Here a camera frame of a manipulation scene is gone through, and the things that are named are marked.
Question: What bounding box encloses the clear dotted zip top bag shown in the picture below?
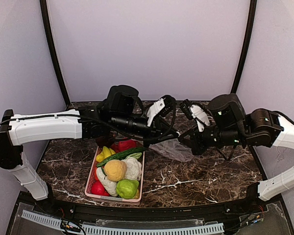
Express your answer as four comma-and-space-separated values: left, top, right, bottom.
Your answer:
149, 139, 194, 163

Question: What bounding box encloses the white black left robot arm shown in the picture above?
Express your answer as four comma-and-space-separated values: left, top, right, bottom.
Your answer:
0, 85, 178, 201

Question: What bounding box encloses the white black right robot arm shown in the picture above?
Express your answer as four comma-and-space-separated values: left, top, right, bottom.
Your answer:
178, 94, 294, 155

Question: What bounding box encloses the green toy leaf vegetable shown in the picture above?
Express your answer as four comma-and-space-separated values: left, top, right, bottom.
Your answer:
125, 152, 143, 160

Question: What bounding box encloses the red toy apple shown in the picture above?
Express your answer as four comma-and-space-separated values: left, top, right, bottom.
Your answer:
118, 140, 137, 152

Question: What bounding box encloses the white toy cauliflower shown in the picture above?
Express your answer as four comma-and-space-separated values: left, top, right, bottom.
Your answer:
123, 158, 142, 181

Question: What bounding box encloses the green toy cucumber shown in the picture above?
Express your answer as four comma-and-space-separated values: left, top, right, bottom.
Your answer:
96, 147, 148, 167

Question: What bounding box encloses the dark red toy fruit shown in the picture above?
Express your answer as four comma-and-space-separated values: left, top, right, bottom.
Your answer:
95, 136, 115, 148

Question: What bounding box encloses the yellow toy pepper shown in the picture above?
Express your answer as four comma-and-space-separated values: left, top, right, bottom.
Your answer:
96, 146, 116, 163

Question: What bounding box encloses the yellow toy cauliflower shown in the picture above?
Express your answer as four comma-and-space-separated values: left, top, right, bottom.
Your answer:
104, 160, 127, 182

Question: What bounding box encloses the red toy tomato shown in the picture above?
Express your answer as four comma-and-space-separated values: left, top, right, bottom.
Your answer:
91, 181, 110, 196

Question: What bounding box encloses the pink plastic basket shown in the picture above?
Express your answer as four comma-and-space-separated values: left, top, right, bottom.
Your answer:
84, 139, 145, 203

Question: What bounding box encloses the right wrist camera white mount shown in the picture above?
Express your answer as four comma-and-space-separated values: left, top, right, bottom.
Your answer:
179, 99, 211, 132

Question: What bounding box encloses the black front table rail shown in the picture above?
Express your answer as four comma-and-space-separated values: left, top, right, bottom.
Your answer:
31, 186, 268, 228

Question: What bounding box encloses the white slotted cable duct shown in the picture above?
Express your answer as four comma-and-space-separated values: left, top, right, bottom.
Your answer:
22, 210, 225, 235

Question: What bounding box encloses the black right frame post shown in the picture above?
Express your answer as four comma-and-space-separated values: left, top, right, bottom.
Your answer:
230, 0, 257, 94

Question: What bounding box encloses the black frame post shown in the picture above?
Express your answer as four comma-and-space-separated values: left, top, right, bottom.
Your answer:
39, 0, 71, 107
230, 0, 257, 94

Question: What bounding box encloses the black left frame post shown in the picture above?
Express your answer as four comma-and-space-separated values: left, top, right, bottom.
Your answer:
39, 0, 71, 107

